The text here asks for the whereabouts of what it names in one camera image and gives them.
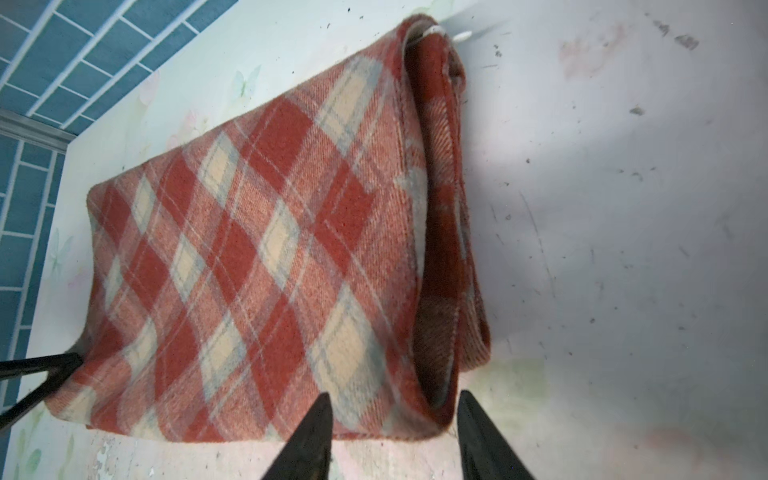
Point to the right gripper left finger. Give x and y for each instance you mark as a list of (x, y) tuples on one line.
[(307, 453)]

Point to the red plaid skirt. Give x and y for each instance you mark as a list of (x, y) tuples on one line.
[(319, 243)]

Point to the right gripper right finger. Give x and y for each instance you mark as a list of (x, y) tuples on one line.
[(485, 454)]

